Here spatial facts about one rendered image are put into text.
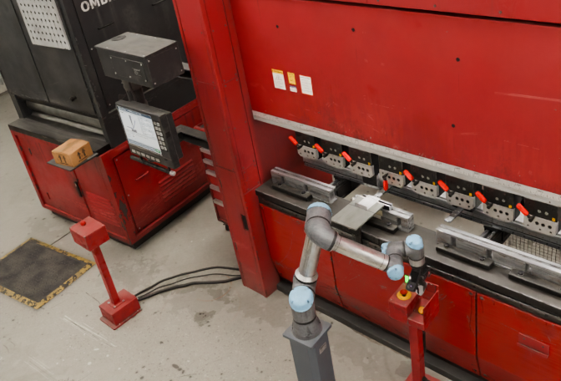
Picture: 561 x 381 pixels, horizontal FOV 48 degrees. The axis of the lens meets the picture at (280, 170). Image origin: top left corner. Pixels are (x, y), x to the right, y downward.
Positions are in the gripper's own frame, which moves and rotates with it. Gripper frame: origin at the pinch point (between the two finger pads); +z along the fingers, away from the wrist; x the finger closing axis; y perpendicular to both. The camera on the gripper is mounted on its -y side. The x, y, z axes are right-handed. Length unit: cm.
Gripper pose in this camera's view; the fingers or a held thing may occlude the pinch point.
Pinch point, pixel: (418, 294)
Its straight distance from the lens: 327.3
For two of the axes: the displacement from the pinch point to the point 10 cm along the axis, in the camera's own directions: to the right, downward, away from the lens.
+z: 2.2, 8.0, 5.6
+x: -7.7, -2.1, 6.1
